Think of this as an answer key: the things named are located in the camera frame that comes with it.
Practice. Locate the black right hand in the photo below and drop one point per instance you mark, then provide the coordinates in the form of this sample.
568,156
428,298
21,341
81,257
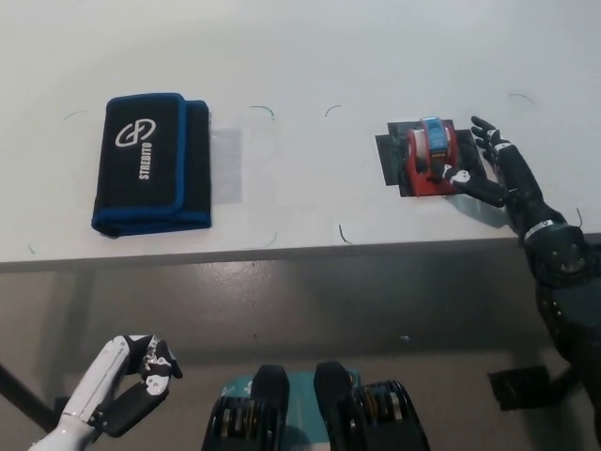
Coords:
521,188

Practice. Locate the white and black left hand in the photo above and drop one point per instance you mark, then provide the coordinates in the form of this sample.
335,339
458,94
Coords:
103,380

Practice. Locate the red tape dispenser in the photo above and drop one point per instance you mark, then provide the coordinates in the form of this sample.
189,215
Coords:
418,178

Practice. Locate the black tape patch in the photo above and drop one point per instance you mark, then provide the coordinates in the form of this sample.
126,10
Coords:
389,160

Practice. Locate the black notebook pouch blue trim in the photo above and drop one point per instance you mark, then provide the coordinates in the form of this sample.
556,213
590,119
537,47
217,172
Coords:
145,160

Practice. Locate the black table leg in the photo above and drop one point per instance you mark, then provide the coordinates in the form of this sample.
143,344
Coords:
23,399

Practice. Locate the black teal robot body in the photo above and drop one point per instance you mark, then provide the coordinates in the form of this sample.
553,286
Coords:
267,399

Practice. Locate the black floor mat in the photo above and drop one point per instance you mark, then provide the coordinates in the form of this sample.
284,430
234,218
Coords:
516,385

